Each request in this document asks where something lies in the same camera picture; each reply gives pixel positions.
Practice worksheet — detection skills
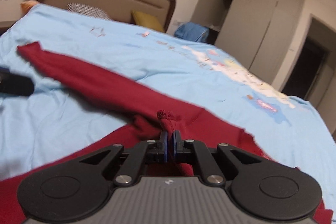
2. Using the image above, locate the dark red knit sweater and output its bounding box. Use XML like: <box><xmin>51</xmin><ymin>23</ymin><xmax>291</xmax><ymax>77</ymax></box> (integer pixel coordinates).
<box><xmin>1</xmin><ymin>42</ymin><xmax>333</xmax><ymax>223</ymax></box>

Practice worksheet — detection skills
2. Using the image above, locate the blue clothes pile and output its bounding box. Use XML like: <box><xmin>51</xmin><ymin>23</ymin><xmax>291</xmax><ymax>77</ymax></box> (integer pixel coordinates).
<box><xmin>174</xmin><ymin>22</ymin><xmax>209</xmax><ymax>43</ymax></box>

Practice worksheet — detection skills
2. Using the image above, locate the light blue printed bedspread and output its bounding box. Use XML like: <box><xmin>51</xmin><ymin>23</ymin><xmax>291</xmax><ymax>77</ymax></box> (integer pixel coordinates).
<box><xmin>1</xmin><ymin>5</ymin><xmax>335</xmax><ymax>198</ymax></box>

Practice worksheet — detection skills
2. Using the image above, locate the orange pillow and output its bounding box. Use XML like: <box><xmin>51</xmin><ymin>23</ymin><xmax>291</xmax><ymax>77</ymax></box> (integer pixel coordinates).
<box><xmin>21</xmin><ymin>0</ymin><xmax>39</xmax><ymax>14</ymax></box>

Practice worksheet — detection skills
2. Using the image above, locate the checkered pillow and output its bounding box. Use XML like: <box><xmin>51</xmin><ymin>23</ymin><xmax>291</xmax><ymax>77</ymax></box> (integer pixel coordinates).
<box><xmin>67</xmin><ymin>2</ymin><xmax>112</xmax><ymax>20</ymax></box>

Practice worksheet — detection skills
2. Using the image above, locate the yellow pillow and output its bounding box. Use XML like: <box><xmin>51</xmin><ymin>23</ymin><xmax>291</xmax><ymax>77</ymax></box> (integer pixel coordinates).
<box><xmin>131</xmin><ymin>11</ymin><xmax>165</xmax><ymax>32</ymax></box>

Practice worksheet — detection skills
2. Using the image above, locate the grey built-in wardrobe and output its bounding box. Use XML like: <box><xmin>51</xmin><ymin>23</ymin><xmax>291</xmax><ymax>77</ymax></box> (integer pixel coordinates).
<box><xmin>191</xmin><ymin>0</ymin><xmax>304</xmax><ymax>84</ymax></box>

